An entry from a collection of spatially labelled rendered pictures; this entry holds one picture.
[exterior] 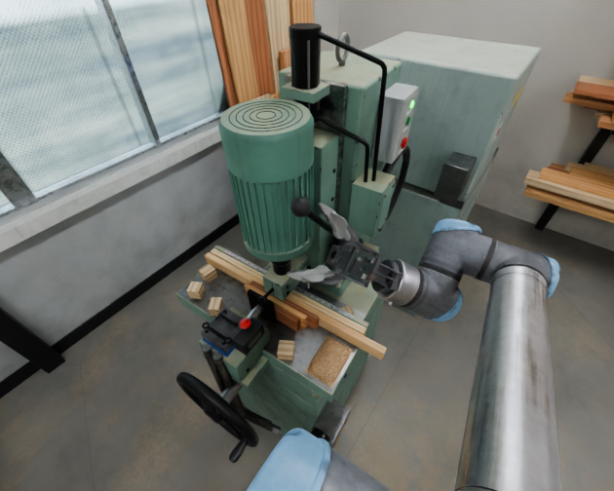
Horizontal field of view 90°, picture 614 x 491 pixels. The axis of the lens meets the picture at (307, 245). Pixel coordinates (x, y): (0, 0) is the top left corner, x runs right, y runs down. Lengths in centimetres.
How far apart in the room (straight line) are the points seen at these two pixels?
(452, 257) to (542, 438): 38
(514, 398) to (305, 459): 24
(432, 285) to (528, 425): 33
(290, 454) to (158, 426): 167
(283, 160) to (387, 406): 153
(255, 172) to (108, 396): 175
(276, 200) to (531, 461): 50
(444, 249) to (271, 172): 39
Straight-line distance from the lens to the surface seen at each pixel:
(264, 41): 234
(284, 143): 55
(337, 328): 92
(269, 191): 60
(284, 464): 31
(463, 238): 71
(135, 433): 199
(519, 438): 41
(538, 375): 48
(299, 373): 90
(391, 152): 83
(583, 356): 248
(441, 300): 70
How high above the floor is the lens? 173
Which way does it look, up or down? 45 degrees down
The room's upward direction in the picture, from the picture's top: 1 degrees counter-clockwise
